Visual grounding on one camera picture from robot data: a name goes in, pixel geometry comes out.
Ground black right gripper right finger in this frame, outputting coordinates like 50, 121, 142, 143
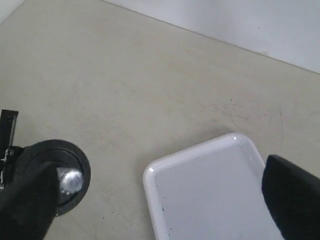
261, 154, 320, 240

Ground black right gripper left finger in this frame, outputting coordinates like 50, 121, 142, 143
0, 163, 60, 240

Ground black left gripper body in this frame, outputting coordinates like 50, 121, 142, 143
0, 109, 24, 191

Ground chrome threaded dumbbell bar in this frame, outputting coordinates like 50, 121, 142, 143
56, 167, 84, 197

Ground black weight plate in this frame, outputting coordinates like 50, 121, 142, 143
23, 139, 91, 217

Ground white rectangular plastic tray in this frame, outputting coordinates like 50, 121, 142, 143
143, 133, 282, 240

